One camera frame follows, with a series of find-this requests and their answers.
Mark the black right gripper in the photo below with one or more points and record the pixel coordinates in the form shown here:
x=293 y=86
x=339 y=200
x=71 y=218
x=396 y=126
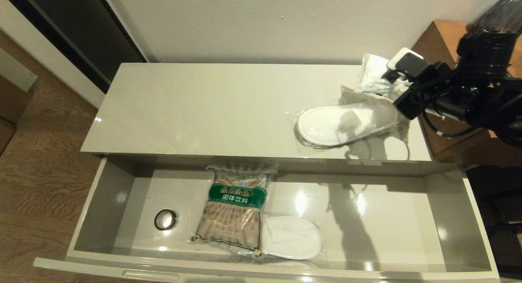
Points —
x=414 y=101

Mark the white tissue pack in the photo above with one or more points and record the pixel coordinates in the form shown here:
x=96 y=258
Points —
x=373 y=75

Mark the white slippers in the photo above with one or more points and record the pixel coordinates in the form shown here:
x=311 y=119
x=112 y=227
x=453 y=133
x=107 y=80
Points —
x=291 y=238
x=326 y=126

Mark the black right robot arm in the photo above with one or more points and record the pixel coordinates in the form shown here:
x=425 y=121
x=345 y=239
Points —
x=485 y=87

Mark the glossy beige drawer cabinet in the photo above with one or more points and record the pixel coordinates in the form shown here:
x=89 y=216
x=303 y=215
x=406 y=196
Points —
x=204 y=111

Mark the brown wooden side cabinet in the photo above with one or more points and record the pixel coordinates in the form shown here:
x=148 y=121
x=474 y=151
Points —
x=448 y=144

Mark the dark glass vase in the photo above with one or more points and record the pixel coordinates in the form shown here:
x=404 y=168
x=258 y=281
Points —
x=499 y=18

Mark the green labelled drink powder bag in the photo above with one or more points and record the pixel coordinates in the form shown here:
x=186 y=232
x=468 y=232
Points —
x=232 y=217

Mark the black tape roll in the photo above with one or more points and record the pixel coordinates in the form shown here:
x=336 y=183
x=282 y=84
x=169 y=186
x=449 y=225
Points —
x=156 y=220

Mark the dark door panel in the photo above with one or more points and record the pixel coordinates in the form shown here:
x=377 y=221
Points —
x=81 y=30

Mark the brown wooden furniture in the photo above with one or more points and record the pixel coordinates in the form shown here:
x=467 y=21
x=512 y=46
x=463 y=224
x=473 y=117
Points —
x=12 y=103

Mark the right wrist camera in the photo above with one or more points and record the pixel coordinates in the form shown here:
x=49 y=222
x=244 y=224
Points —
x=408 y=65

